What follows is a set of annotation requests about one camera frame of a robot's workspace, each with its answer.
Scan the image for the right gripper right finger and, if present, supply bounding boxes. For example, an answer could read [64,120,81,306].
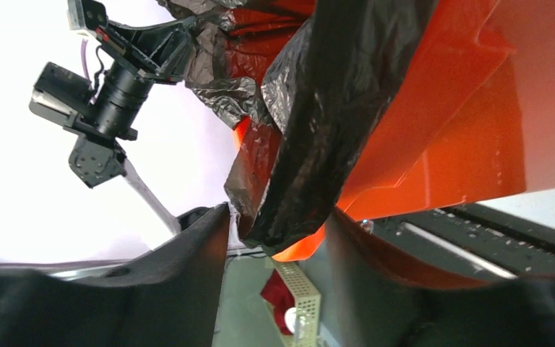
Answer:
[325,210,555,346]

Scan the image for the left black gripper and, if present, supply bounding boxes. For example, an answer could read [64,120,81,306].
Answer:
[94,17,197,84]

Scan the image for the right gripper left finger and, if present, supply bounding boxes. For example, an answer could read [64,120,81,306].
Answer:
[0,203,231,346]

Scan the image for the black plastic trash bag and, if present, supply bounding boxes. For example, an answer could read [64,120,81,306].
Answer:
[161,1,438,254]

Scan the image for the orange plastic trash bin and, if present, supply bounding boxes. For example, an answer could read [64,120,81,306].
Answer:
[225,0,555,263]

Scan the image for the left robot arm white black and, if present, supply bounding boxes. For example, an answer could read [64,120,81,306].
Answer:
[29,15,207,235]

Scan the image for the perforated beige cable duct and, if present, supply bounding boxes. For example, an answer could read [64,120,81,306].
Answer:
[260,257,321,347]

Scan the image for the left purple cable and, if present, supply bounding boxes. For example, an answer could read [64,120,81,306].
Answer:
[79,38,98,104]

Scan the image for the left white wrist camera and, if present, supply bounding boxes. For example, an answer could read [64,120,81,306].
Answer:
[67,0,108,36]

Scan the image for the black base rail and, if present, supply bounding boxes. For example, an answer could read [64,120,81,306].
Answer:
[361,204,555,280]

